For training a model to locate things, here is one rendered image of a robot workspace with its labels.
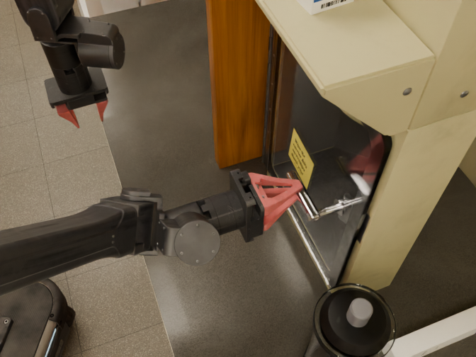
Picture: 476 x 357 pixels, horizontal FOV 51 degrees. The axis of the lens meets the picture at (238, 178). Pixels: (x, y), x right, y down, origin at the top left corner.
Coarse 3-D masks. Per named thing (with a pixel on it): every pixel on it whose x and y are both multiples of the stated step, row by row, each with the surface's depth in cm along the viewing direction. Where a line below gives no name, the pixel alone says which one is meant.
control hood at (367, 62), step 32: (256, 0) 50; (288, 0) 49; (288, 32) 46; (320, 32) 46; (352, 32) 46; (384, 32) 46; (320, 64) 44; (352, 64) 44; (384, 64) 44; (416, 64) 44; (352, 96) 44; (384, 96) 46; (416, 96) 48; (384, 128) 50
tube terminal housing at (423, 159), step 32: (384, 0) 49; (416, 0) 45; (448, 0) 41; (416, 32) 46; (448, 32) 42; (448, 64) 46; (448, 96) 50; (416, 128) 53; (448, 128) 55; (416, 160) 58; (448, 160) 61; (384, 192) 61; (416, 192) 65; (384, 224) 69; (416, 224) 74; (352, 256) 76; (384, 256) 79
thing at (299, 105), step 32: (288, 64) 75; (288, 96) 78; (320, 96) 67; (288, 128) 83; (320, 128) 70; (352, 128) 61; (288, 160) 88; (320, 160) 74; (352, 160) 64; (384, 160) 57; (320, 192) 77; (352, 192) 66; (320, 224) 82; (352, 224) 69; (320, 256) 86
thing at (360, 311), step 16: (352, 288) 67; (336, 304) 65; (352, 304) 62; (368, 304) 62; (320, 320) 65; (336, 320) 64; (352, 320) 62; (368, 320) 64; (384, 320) 64; (336, 336) 63; (352, 336) 63; (368, 336) 63; (384, 336) 63; (352, 352) 62; (368, 352) 62
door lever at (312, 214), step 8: (288, 176) 74; (296, 176) 74; (304, 192) 72; (304, 200) 72; (336, 200) 71; (304, 208) 71; (312, 208) 71; (328, 208) 71; (336, 208) 71; (312, 216) 70; (320, 216) 71
